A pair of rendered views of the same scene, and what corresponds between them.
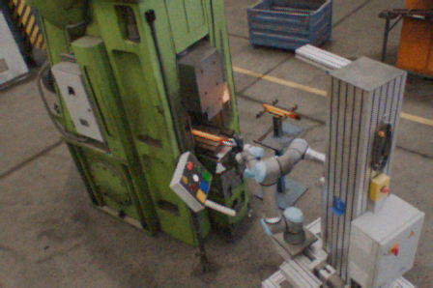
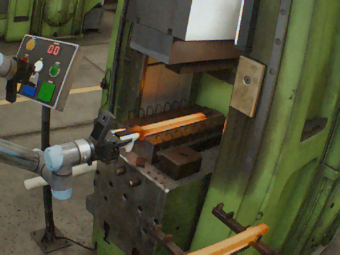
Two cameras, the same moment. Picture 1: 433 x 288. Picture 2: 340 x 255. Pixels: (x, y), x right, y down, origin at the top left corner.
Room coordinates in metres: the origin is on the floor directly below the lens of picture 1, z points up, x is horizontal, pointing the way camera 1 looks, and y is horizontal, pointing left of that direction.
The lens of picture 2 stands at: (2.87, -1.33, 1.66)
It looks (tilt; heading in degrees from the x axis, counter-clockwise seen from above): 26 degrees down; 92
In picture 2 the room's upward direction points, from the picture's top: 11 degrees clockwise
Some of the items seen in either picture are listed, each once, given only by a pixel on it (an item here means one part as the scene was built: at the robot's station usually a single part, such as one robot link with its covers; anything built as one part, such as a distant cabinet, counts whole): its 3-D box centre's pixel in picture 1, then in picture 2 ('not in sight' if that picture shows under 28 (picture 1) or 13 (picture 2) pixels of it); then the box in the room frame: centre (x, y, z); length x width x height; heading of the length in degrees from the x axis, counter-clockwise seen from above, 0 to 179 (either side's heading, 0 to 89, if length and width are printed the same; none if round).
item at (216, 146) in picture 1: (200, 139); (176, 128); (2.85, 0.12, 0.96); 0.42 x 0.20 x 0.09; 50
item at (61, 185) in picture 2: not in sight; (58, 179); (2.51, -0.29, 0.89); 0.11 x 0.08 x 0.11; 147
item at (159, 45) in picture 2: (193, 103); (194, 39); (2.85, 0.12, 1.32); 0.42 x 0.20 x 0.10; 50
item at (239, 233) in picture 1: (237, 224); not in sight; (2.68, -0.07, 0.01); 0.58 x 0.39 x 0.01; 140
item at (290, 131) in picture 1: (277, 134); not in sight; (3.03, -0.59, 0.74); 0.40 x 0.30 x 0.02; 133
